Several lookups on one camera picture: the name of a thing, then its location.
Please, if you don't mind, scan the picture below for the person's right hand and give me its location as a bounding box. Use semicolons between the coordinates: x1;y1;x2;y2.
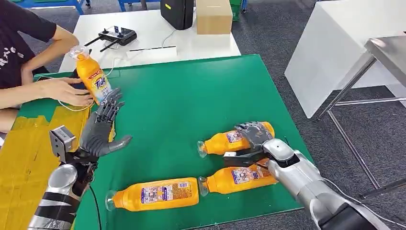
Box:
39;77;95;107

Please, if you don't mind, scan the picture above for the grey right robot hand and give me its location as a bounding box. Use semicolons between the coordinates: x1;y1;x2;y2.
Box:
235;121;274;151

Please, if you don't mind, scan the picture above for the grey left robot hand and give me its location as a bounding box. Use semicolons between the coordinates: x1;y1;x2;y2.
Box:
79;88;133;158

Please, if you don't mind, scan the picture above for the orange bottle with Tide label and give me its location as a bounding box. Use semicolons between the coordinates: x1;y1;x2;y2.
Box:
69;45;113;105

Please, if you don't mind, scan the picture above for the orange bottle with small label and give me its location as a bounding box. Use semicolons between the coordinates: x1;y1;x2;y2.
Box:
196;121;276;159

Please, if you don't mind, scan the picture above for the orange bottle with white label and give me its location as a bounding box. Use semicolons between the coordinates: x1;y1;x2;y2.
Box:
198;158;280;197

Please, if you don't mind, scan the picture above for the orange bottle with long label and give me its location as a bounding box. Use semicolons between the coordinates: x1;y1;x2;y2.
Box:
105;177;200;213

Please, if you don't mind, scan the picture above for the dark phone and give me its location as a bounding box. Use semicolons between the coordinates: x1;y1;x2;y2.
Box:
68;69;90;96

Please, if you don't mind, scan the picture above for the person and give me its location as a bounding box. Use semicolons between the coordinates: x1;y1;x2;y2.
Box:
0;0;95;133

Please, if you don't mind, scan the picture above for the green table mat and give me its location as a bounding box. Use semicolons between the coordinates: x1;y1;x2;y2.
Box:
17;54;314;230

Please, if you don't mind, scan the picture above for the yellow sheet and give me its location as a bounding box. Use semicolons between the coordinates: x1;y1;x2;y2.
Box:
0;104;116;230

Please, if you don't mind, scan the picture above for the black remote controller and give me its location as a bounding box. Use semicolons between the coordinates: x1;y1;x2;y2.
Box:
84;26;138;53

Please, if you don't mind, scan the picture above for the blue metal shelving rack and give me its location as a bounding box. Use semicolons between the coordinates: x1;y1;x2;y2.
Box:
9;0;92;15
118;0;161;12

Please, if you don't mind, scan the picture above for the white flat box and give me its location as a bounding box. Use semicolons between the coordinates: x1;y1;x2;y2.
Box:
126;46;178;65

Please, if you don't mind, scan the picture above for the white board table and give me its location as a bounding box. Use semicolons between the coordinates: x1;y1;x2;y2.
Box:
284;0;406;120

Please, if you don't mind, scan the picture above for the brown cardboard box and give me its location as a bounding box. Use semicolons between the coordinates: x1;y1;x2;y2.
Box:
196;0;234;35

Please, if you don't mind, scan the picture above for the green plastic crate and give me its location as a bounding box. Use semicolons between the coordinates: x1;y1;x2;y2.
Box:
229;0;244;22

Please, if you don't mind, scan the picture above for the black hard case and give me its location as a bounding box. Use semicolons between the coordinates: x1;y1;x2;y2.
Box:
160;0;195;31

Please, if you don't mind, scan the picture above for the steel bench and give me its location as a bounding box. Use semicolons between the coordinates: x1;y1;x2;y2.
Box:
317;34;406;200

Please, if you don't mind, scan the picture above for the white charging cable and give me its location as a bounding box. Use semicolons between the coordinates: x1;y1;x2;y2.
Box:
58;57;123;112

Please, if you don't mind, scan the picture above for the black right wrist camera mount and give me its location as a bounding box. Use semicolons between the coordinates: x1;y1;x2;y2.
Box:
223;148;271;169

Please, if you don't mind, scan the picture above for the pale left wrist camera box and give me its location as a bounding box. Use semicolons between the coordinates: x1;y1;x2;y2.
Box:
49;125;78;163

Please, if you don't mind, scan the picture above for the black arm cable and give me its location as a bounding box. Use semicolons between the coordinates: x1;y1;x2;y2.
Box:
89;185;103;230

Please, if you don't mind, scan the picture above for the white cable on table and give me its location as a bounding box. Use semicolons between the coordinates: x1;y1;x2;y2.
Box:
161;29;179;48

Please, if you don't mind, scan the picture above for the white floor cable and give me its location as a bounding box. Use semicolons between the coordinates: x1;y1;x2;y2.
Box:
323;177;406;229

